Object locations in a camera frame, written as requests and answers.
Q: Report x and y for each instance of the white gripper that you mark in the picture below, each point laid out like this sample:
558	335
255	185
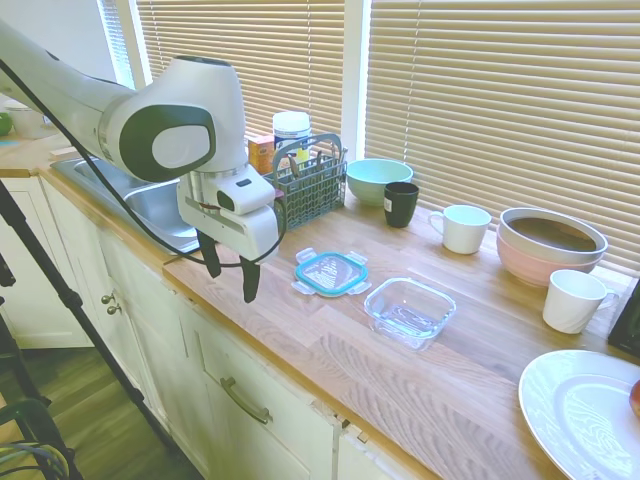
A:
250	232

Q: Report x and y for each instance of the clear lid with teal seal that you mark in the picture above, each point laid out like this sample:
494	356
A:
331	274

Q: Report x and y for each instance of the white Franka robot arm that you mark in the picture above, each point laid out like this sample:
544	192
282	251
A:
75	95

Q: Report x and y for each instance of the clear glass food container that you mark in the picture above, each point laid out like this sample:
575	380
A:
410	312

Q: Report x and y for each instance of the white plastic tub with lid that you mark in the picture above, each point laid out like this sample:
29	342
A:
27	122

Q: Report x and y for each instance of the stainless steel double sink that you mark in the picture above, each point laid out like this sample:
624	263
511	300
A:
150	205

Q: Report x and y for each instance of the white kitchen cabinet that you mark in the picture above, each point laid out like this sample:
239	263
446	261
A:
165	350

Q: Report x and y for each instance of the grey plastic cutlery basket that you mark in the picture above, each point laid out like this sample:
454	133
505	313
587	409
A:
310	197

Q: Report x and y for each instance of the orange cardboard box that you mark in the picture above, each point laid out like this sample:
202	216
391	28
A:
261	156

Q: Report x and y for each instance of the round metal cabinet knob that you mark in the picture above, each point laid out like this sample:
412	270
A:
106	299
115	309

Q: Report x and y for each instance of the white canister with blue label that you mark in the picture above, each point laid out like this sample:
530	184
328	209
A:
291	130

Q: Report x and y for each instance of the silver metal utensil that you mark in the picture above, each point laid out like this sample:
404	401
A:
339	152

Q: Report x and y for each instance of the black tripod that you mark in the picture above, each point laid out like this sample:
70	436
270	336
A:
65	295

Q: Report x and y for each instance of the teal bowl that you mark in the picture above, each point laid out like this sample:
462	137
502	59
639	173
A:
372	177

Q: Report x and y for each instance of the black cup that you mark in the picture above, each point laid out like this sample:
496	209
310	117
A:
400	207

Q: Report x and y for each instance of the narrow beige window blind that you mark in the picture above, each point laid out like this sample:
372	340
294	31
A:
280	60

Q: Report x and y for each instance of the white mug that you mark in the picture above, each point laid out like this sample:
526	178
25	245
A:
465	230
570	302

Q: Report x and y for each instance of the small white window blind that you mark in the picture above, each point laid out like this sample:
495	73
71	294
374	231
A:
117	45

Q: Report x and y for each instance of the pink bowl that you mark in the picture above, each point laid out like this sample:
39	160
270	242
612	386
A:
530	270

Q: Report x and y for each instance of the wide beige window blind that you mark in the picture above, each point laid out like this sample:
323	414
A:
500	100

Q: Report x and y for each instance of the white dinner plate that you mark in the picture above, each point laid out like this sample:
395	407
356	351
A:
575	420

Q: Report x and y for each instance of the black appliance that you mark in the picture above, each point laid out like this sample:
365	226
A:
627	325

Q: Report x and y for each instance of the red fruit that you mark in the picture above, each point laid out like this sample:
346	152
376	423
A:
636	400

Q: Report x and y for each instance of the black stand frame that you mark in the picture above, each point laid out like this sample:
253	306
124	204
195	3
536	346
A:
35	415

